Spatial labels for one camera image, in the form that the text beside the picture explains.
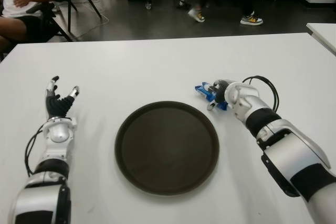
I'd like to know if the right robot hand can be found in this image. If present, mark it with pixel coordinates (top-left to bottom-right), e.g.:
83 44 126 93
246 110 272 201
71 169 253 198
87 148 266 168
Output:
206 78 236 111

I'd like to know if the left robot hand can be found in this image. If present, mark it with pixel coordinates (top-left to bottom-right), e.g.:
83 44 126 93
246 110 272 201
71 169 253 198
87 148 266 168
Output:
46 76 80 120

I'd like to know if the blue Oreo cookie pack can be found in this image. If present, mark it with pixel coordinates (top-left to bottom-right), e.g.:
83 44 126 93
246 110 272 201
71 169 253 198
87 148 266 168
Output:
194 81 228 111

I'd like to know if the round dark brown tray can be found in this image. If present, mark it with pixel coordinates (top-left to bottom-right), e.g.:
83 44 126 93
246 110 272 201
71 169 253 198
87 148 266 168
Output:
114 100 220 196

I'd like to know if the black office chair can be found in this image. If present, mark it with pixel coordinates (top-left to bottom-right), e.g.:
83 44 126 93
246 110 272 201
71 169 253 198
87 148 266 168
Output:
26 2 73 43

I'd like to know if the white side table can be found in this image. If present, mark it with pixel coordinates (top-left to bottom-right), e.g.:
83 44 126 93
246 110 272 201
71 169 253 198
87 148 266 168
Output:
306 23 336 54

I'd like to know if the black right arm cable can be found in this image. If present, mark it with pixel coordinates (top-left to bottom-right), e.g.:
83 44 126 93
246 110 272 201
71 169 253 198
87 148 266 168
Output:
241 76 279 112

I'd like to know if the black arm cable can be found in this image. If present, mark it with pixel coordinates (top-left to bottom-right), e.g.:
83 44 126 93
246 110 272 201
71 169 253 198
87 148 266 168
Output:
241 76 279 112
24 123 45 177

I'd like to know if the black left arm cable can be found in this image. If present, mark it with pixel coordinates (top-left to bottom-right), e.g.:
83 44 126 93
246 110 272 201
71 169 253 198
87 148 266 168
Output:
24 123 45 177

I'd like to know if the white floor cable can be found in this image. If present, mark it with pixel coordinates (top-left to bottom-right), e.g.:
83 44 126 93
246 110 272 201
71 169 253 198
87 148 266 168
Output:
70 0 110 38

